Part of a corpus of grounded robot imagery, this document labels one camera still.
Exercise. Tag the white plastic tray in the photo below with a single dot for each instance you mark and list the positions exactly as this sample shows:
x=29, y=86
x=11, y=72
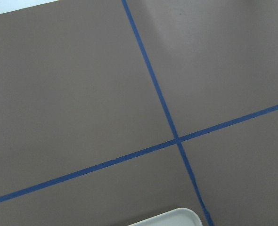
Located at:
x=176, y=217

